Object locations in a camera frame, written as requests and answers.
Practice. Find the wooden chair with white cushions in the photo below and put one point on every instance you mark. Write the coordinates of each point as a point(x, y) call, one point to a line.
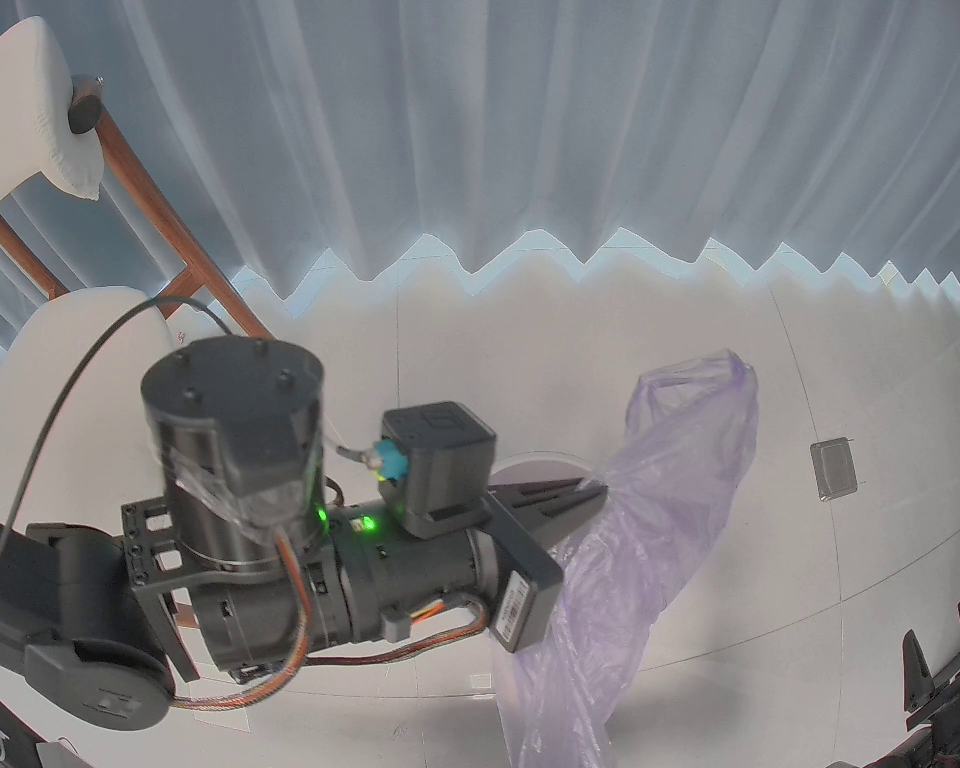
point(37, 97)

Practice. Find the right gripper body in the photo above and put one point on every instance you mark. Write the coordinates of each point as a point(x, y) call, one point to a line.
point(941, 697)

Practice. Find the purple plastic bag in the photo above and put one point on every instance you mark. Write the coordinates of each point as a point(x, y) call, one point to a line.
point(660, 510)

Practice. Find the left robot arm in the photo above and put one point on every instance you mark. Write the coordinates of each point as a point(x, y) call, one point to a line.
point(232, 465)

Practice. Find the white trash bin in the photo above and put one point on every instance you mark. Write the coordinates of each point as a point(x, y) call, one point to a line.
point(540, 463)

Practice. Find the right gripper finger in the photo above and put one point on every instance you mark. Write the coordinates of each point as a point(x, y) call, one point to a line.
point(916, 671)

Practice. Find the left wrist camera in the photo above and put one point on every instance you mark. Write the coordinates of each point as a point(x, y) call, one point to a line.
point(439, 450)

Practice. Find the pale blue curtain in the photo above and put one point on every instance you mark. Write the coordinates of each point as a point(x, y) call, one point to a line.
point(525, 112)

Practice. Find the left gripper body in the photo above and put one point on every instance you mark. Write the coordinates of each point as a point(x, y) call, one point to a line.
point(435, 577)

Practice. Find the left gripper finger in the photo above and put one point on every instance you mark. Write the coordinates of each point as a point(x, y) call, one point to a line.
point(517, 510)
point(551, 534)

